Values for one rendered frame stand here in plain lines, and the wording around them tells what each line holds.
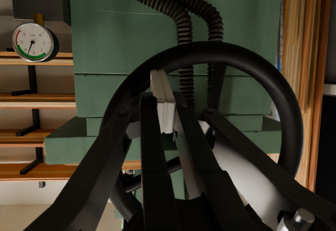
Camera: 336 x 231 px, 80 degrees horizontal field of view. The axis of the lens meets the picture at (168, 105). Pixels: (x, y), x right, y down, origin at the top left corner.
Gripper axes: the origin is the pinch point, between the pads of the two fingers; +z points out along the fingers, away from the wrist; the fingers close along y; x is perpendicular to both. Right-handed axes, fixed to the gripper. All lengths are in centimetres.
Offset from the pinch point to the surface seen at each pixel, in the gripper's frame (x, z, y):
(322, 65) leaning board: -32, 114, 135
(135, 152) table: -22.7, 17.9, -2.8
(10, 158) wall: -216, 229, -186
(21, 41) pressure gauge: 0.3, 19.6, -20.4
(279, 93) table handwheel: -2.3, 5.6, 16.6
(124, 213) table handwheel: -16.8, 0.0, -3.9
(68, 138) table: -19.3, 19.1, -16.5
